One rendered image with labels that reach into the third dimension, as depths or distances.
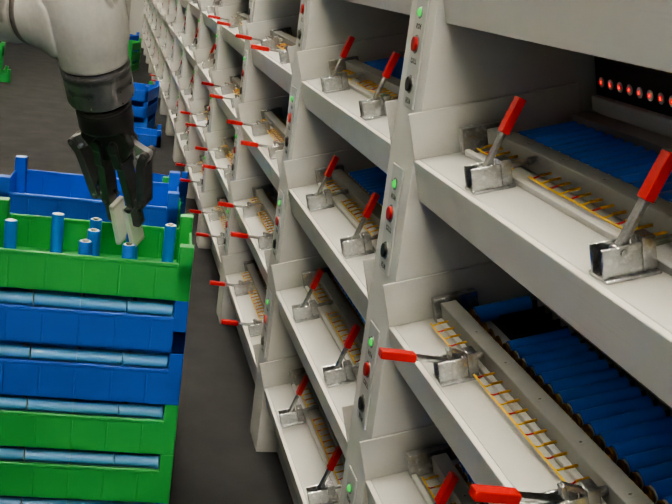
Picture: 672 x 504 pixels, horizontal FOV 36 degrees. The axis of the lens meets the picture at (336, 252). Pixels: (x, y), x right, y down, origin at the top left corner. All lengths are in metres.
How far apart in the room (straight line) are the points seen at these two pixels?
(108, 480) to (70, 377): 0.17
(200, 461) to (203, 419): 0.18
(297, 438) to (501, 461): 0.89
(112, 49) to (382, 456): 0.60
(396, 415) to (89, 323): 0.51
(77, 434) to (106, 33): 0.59
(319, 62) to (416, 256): 0.71
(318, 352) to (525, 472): 0.76
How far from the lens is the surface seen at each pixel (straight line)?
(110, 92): 1.38
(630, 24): 0.71
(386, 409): 1.19
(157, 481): 1.59
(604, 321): 0.70
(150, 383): 1.53
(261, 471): 1.90
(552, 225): 0.84
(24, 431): 1.57
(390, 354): 0.98
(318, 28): 1.78
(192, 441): 1.99
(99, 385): 1.53
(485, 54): 1.11
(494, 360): 0.98
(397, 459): 1.21
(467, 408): 0.95
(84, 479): 1.60
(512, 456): 0.87
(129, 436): 1.56
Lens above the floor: 0.87
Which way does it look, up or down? 15 degrees down
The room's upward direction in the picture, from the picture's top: 8 degrees clockwise
